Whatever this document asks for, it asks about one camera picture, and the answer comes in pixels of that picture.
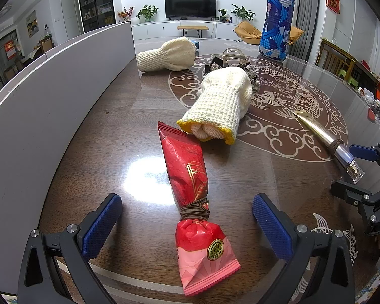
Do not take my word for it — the dark glass display cabinet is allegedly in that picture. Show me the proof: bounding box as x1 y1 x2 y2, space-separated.
77 0 118 34

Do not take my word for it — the clear plastic hair clip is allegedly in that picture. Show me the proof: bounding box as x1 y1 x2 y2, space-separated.
222 47 246 69

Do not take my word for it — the rhinestone bow hair clip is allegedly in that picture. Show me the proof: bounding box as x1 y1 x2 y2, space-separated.
203 55 262 94

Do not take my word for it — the wooden dining chair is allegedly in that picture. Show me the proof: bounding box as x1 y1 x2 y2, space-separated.
315 38 365 77

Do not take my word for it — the orange lounge chair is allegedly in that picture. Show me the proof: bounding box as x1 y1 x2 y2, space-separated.
234 21 305 46

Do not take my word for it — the green potted plant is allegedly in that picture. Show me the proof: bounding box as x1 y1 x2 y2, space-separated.
136 4 159 23

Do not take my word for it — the red wall hanging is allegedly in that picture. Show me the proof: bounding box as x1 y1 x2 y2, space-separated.
325 0 341 15

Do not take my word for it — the gold cosmetic tube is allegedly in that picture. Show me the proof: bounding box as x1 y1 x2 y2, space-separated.
293 109 366 184

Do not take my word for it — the red window poster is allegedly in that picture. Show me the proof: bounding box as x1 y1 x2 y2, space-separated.
3 39 16 60

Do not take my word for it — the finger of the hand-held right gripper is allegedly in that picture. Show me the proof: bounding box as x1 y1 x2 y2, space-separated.
349 143 380 173
331 180 380 210

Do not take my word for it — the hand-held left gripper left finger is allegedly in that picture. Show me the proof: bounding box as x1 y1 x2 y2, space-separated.
17 193 123 304

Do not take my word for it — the brown hair tie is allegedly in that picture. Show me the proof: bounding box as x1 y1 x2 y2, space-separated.
327 137 345 153
179 196 211 221

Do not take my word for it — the black television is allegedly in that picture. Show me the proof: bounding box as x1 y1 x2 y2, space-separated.
164 0 218 19

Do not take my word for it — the red flower bouquet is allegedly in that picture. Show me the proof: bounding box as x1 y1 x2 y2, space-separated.
117 6 135 23

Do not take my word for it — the blue patterned cylinder pack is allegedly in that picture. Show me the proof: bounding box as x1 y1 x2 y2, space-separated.
258 0 297 61

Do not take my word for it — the red snack packet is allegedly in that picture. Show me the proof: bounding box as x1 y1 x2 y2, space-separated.
157 120 241 297

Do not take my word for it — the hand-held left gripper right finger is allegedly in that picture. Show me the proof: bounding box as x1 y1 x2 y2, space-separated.
253 193 357 304

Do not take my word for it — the framed wall painting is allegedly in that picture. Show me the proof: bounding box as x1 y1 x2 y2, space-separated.
26 10 39 37

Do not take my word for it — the grey curtain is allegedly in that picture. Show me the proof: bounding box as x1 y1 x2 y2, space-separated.
296 0 321 61

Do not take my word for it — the white television console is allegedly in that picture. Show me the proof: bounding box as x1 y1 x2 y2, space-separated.
131 18 242 42

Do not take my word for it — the grey partition board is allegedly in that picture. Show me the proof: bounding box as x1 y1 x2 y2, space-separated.
0 21 137 293

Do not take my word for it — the large leafy potted plant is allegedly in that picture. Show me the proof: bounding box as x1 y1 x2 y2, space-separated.
231 4 256 23

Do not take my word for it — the cream knit pouch yellow trim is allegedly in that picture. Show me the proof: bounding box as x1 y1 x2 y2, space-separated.
176 66 253 146

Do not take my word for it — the wooden bench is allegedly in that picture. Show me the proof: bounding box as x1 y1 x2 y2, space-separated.
177 25 209 39

